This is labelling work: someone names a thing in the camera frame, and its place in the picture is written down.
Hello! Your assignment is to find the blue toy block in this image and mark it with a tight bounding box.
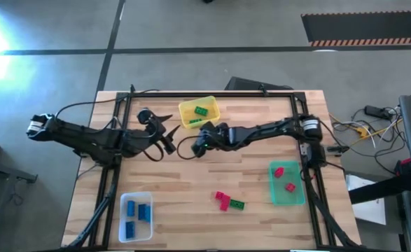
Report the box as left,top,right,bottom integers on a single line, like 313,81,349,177
126,199,137,218
137,203,152,223
125,220,136,240

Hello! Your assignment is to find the clear plastic bin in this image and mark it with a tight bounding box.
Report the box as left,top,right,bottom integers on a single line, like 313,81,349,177
118,191,154,244

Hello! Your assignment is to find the red item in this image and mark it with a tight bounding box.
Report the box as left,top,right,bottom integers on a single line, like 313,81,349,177
395,157,411,176

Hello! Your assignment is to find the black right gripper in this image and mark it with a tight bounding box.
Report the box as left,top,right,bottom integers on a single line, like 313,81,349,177
190,120,231,158

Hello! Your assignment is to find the black hazard-striped floor mat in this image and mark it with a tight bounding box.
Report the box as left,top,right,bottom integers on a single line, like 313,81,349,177
300,10,411,48

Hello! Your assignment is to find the yellow plastic bin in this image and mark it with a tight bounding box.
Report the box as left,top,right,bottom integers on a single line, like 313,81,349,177
178,95,221,130

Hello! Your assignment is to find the black cable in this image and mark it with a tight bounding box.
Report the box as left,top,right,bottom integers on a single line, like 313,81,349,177
176,135,201,161
140,140,166,163
53,88,161,120

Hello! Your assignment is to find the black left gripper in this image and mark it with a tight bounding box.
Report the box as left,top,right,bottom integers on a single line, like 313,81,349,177
137,108,181,155

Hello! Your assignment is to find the black aluminium table frame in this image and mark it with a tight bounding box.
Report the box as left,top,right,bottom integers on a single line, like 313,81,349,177
63,83,362,251

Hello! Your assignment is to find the teal plastic bin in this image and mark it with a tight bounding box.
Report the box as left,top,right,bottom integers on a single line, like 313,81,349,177
268,160,307,207

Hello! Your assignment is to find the yellow cable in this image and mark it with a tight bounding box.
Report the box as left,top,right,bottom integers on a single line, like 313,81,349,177
330,118,404,147

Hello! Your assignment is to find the black power adapter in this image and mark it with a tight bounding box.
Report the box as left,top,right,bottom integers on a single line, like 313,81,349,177
363,104,390,120

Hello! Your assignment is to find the white paper sheet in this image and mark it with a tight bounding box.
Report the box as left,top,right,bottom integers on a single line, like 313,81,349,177
344,174,387,226

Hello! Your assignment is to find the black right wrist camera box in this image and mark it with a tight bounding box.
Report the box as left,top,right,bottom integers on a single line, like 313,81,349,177
198,120,216,134

